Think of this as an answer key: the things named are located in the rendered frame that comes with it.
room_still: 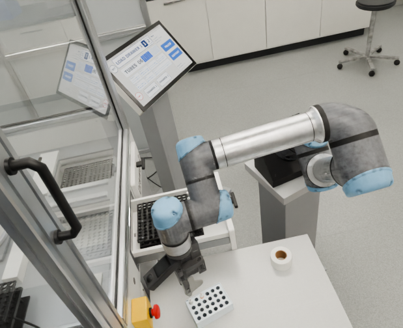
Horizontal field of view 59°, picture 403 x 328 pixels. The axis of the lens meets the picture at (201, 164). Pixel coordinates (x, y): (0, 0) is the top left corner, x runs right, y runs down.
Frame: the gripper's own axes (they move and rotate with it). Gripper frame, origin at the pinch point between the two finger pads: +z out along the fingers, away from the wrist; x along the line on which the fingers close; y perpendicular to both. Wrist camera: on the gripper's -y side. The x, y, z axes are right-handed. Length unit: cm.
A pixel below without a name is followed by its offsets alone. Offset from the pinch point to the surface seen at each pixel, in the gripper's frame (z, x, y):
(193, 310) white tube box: 7.9, -2.9, 0.0
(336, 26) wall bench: 68, 238, 292
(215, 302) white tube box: 7.8, -4.6, 7.0
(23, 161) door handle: -67, -11, -17
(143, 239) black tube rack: -2.6, 22.4, -4.2
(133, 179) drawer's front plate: -5.4, 49.4, 2.5
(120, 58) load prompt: -29, 109, 23
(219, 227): 3.8, 17.1, 21.2
